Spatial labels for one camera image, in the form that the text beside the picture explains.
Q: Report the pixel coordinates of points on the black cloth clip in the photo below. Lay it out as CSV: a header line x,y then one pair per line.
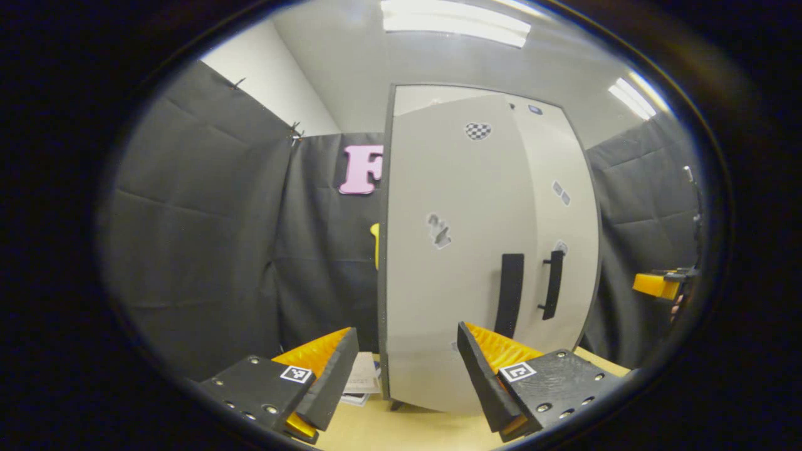
x,y
237,82
295,133

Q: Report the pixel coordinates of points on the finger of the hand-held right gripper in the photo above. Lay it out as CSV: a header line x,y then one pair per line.
x,y
655,284

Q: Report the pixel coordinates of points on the grey shoe cabinet door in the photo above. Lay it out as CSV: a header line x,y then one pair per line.
x,y
438,300
576,219

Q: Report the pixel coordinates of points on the white paper booklet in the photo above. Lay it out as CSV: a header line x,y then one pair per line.
x,y
363,379

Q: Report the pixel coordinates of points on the large ceiling light panel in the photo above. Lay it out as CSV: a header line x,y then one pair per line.
x,y
451,22

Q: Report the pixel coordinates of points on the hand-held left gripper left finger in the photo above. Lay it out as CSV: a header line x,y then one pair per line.
x,y
332,382

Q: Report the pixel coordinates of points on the grey shoe cabinet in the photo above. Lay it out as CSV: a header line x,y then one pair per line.
x,y
401,91

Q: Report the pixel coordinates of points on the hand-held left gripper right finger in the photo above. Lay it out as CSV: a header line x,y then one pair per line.
x,y
482,382

